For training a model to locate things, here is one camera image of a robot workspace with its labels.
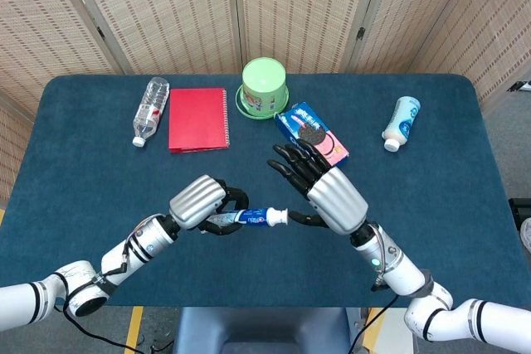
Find blue white toothpaste tube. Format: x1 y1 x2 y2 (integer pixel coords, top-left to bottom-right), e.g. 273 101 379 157
206 206 289 227

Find woven folding screen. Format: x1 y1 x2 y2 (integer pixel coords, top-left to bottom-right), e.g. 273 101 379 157
0 0 531 201

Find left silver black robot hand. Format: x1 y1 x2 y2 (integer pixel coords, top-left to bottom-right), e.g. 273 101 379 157
168 174 252 237

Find white blue drink bottle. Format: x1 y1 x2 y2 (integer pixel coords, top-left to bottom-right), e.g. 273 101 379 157
381 95 421 153

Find green plastic bucket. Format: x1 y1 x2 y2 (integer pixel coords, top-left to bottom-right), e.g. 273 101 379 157
235 56 290 120

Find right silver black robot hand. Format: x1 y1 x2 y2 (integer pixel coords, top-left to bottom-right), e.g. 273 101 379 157
267 139 369 235

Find red spiral notebook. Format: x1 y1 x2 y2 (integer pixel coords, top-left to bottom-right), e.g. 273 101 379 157
168 87 231 154

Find yellow white cardboard box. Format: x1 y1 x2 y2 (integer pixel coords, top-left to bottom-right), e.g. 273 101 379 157
361 307 416 354

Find clear plastic water bottle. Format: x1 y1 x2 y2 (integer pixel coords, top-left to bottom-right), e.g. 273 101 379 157
132 76 171 148

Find blue Oreo cookie box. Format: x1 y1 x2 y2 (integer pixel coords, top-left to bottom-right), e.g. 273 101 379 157
274 101 350 169

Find black box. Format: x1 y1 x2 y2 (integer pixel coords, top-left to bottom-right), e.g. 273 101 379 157
508 197 531 254

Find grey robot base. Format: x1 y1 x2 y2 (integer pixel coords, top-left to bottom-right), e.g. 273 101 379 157
172 307 353 354

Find blue table cloth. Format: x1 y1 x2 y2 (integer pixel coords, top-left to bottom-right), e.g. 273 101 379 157
0 72 519 310

